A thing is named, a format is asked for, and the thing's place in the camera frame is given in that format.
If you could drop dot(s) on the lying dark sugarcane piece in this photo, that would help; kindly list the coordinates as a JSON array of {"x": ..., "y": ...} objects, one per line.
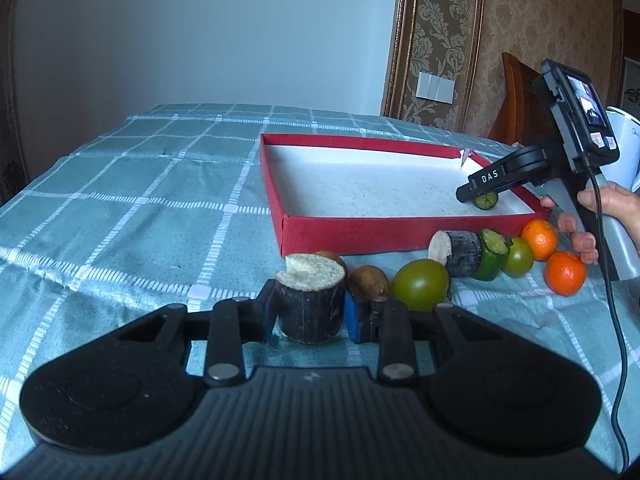
[{"x": 459, "y": 252}]

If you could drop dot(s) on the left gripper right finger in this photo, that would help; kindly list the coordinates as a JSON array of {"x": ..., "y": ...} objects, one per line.
[{"x": 485, "y": 386}]

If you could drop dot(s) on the red shallow cardboard box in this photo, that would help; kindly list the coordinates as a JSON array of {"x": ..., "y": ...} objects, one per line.
[{"x": 356, "y": 196}]

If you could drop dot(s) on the wooden headboard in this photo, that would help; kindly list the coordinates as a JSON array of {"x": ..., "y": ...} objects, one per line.
[{"x": 522, "y": 118}]

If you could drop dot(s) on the large green tomato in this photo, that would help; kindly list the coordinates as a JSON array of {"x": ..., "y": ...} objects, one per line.
[{"x": 421, "y": 284}]

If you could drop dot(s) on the brown kiwi fruit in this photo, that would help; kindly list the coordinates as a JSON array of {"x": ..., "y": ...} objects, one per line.
[{"x": 369, "y": 282}]

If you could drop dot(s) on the dark sugarcane piece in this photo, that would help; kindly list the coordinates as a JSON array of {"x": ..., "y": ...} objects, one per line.
[
  {"x": 310, "y": 297},
  {"x": 459, "y": 252}
]

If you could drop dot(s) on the white electric kettle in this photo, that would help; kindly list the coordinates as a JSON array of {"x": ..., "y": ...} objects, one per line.
[{"x": 625, "y": 171}]

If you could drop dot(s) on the brown round fruit behind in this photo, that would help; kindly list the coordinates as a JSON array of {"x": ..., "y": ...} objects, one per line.
[{"x": 334, "y": 257}]

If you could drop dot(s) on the teal plaid bedspread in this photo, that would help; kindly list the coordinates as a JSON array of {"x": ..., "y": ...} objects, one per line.
[{"x": 171, "y": 207}]

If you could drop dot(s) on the white wall switch panel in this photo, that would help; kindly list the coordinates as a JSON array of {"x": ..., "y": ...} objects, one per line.
[{"x": 435, "y": 88}]

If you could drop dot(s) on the green cucumber piece outside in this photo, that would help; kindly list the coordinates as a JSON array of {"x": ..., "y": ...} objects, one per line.
[{"x": 495, "y": 250}]

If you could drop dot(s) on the framed wall picture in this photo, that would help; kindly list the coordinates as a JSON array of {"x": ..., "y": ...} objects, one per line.
[{"x": 630, "y": 97}]

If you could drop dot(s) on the orange tangerine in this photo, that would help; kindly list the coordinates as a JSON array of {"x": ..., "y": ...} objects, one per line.
[
  {"x": 565, "y": 273},
  {"x": 541, "y": 237}
]

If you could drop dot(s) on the small green cucumber piece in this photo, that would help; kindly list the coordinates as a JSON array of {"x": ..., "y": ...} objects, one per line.
[{"x": 486, "y": 201}]

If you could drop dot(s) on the gripper camera display unit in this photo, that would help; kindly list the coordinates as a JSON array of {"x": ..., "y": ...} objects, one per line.
[{"x": 573, "y": 102}]

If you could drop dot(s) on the small green tomato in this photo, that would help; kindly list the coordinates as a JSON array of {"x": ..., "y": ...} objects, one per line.
[{"x": 520, "y": 258}]

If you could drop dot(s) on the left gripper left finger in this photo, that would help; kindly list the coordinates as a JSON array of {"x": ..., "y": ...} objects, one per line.
[{"x": 137, "y": 384}]

